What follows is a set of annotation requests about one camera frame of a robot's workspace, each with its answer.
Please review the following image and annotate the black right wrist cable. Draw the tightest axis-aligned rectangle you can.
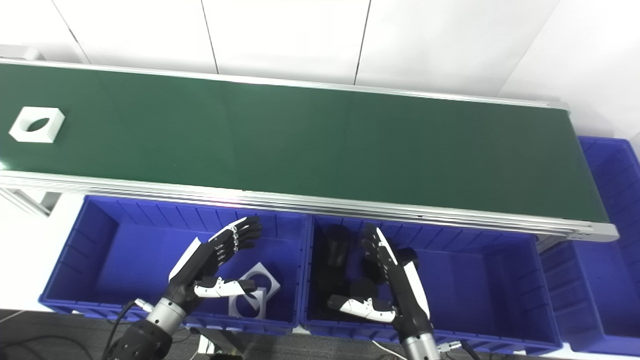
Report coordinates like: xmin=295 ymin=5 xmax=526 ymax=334
xmin=437 ymin=340 xmax=481 ymax=360

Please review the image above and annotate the thin white cable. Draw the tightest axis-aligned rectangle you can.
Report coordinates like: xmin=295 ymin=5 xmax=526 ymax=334
xmin=372 ymin=342 xmax=408 ymax=360

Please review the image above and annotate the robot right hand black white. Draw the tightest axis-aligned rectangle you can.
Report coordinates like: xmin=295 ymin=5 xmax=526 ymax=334
xmin=327 ymin=223 xmax=433 ymax=338

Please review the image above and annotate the tall black part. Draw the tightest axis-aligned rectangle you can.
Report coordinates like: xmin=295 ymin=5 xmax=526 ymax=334
xmin=320 ymin=225 xmax=353 ymax=288

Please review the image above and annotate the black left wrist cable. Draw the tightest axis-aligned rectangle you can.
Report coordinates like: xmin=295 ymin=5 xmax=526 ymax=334
xmin=102 ymin=298 xmax=153 ymax=360

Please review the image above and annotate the blue plastic bin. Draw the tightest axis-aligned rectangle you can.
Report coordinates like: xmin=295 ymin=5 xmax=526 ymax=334
xmin=39 ymin=195 xmax=311 ymax=336
xmin=300 ymin=215 xmax=563 ymax=356
xmin=540 ymin=136 xmax=640 ymax=357

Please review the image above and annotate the aluminium conveyor support strut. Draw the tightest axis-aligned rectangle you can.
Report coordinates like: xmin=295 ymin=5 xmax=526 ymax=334
xmin=0 ymin=186 xmax=62 ymax=217

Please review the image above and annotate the grey conveyor motor box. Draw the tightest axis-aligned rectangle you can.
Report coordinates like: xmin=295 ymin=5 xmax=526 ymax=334
xmin=0 ymin=45 xmax=40 ymax=62

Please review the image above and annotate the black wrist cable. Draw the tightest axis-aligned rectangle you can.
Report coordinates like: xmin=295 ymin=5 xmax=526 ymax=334
xmin=102 ymin=298 xmax=153 ymax=360
xmin=437 ymin=340 xmax=481 ymax=360

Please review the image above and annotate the white square part round hole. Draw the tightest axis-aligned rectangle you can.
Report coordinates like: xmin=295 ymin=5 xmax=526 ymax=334
xmin=239 ymin=262 xmax=281 ymax=297
xmin=228 ymin=290 xmax=266 ymax=319
xmin=9 ymin=106 xmax=66 ymax=144

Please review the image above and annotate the robot left hand black white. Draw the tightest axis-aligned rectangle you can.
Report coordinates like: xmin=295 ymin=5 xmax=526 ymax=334
xmin=161 ymin=216 xmax=263 ymax=313

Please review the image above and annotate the green conveyor belt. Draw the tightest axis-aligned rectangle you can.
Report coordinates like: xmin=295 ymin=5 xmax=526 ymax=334
xmin=0 ymin=57 xmax=621 ymax=243
xmin=0 ymin=62 xmax=611 ymax=223

